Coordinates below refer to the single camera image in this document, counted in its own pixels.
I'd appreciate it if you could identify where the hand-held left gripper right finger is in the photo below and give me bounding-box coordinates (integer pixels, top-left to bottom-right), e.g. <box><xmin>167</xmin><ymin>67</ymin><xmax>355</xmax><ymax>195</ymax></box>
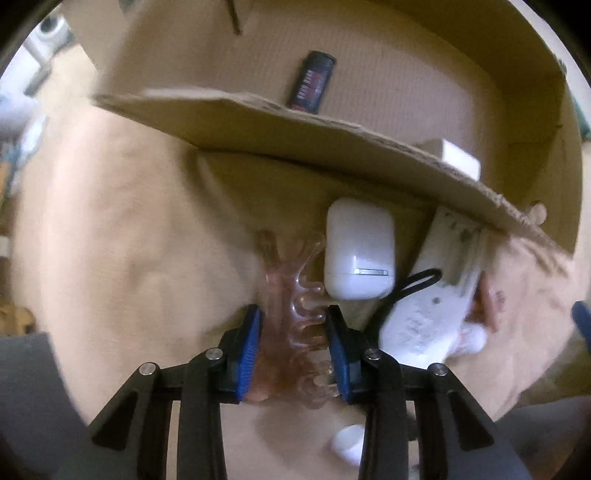
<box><xmin>325</xmin><ymin>305</ymin><xmax>509</xmax><ymax>480</ymax></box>

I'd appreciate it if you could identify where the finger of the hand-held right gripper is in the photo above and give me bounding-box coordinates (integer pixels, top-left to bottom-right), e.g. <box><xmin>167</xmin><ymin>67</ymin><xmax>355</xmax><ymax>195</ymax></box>
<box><xmin>571</xmin><ymin>300</ymin><xmax>591</xmax><ymax>334</ymax></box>

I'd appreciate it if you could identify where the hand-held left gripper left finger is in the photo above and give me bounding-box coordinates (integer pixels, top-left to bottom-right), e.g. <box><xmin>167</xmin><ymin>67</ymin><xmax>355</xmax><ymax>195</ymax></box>
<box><xmin>88</xmin><ymin>304</ymin><xmax>266</xmax><ymax>480</ymax></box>

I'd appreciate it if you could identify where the pink transparent hair claw clip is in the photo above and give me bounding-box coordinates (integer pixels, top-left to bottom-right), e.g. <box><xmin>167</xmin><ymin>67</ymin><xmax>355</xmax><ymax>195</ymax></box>
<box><xmin>252</xmin><ymin>228</ymin><xmax>340</xmax><ymax>411</ymax></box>

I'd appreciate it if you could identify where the white remote control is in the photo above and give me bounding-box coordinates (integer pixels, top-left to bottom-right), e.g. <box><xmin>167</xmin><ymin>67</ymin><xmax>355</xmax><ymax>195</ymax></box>
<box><xmin>379</xmin><ymin>205</ymin><xmax>490</xmax><ymax>370</ymax></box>

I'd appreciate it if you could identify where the white earbuds case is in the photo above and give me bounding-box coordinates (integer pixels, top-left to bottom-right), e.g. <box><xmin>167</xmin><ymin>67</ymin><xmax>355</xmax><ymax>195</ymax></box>
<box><xmin>323</xmin><ymin>198</ymin><xmax>397</xmax><ymax>302</ymax></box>

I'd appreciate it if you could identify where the black flashlight with lanyard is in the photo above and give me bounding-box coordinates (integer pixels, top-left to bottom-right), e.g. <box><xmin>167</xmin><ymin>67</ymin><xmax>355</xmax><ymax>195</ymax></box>
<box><xmin>367</xmin><ymin>269</ymin><xmax>444</xmax><ymax>335</ymax></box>

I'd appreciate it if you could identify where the brown cardboard box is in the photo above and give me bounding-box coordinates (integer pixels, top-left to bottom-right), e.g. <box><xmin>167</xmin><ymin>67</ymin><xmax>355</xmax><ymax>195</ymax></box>
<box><xmin>69</xmin><ymin>0</ymin><xmax>583</xmax><ymax>259</ymax></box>

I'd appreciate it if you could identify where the small white cap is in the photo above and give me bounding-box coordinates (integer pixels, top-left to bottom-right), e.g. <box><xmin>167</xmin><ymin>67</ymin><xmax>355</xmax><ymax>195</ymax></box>
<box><xmin>330</xmin><ymin>425</ymin><xmax>365</xmax><ymax>464</ymax></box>

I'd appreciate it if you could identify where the small pink and white object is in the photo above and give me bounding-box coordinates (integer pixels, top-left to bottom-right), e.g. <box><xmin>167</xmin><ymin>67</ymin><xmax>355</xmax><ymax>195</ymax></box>
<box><xmin>462</xmin><ymin>272</ymin><xmax>509</xmax><ymax>356</ymax></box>

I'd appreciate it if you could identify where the beige bedsheet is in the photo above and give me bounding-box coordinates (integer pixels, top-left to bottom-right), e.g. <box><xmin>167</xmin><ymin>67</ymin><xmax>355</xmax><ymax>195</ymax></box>
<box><xmin>9</xmin><ymin>92</ymin><xmax>591</xmax><ymax>462</ymax></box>

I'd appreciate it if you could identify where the white cube charger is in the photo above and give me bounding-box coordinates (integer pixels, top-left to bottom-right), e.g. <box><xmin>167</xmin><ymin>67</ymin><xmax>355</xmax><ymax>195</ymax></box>
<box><xmin>413</xmin><ymin>137</ymin><xmax>481</xmax><ymax>182</ymax></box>

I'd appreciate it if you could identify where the black tube with red print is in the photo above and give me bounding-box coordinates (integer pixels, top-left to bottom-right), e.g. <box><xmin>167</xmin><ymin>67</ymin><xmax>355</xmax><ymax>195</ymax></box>
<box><xmin>286</xmin><ymin>51</ymin><xmax>337</xmax><ymax>114</ymax></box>

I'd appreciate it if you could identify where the white washing machine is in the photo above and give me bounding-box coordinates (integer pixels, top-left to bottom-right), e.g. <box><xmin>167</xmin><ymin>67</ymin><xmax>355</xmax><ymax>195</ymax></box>
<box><xmin>32</xmin><ymin>14</ymin><xmax>72</xmax><ymax>56</ymax></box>

